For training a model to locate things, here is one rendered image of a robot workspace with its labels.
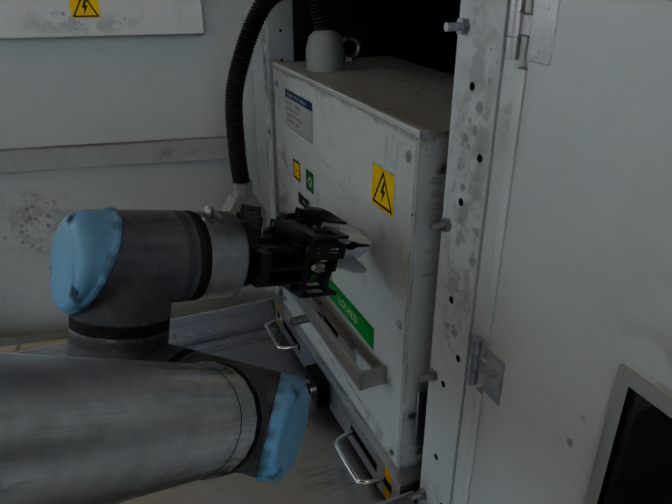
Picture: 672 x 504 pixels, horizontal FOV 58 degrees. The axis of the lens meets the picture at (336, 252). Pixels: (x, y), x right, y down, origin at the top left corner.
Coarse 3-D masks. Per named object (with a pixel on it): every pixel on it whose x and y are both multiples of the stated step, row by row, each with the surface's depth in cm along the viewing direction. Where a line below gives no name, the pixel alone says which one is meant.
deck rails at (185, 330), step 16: (256, 304) 124; (272, 304) 126; (176, 320) 118; (192, 320) 120; (208, 320) 121; (224, 320) 123; (240, 320) 124; (256, 320) 126; (176, 336) 120; (192, 336) 121; (208, 336) 123; (224, 336) 124; (240, 336) 124; (256, 336) 124; (16, 352) 108; (32, 352) 110; (48, 352) 111; (64, 352) 112; (400, 496) 80
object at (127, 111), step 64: (0, 0) 97; (64, 0) 99; (128, 0) 101; (192, 0) 103; (0, 64) 103; (64, 64) 106; (128, 64) 108; (192, 64) 110; (256, 64) 110; (0, 128) 108; (64, 128) 110; (128, 128) 113; (192, 128) 115; (256, 128) 115; (0, 192) 113; (64, 192) 115; (128, 192) 118; (192, 192) 121; (256, 192) 123; (0, 256) 118; (0, 320) 123; (64, 320) 126
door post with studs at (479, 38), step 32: (480, 0) 51; (480, 32) 51; (480, 64) 52; (480, 96) 53; (480, 128) 54; (448, 160) 60; (480, 160) 54; (448, 192) 61; (480, 192) 55; (448, 224) 62; (448, 256) 63; (448, 288) 64; (448, 320) 65; (448, 352) 66; (448, 384) 67; (448, 416) 68; (448, 448) 70; (448, 480) 71
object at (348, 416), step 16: (288, 320) 117; (288, 336) 119; (304, 336) 111; (304, 352) 110; (320, 368) 103; (336, 384) 99; (336, 400) 98; (336, 416) 100; (352, 416) 92; (368, 432) 89; (368, 448) 88; (368, 464) 89; (384, 464) 84; (416, 464) 83; (400, 480) 81; (416, 480) 81
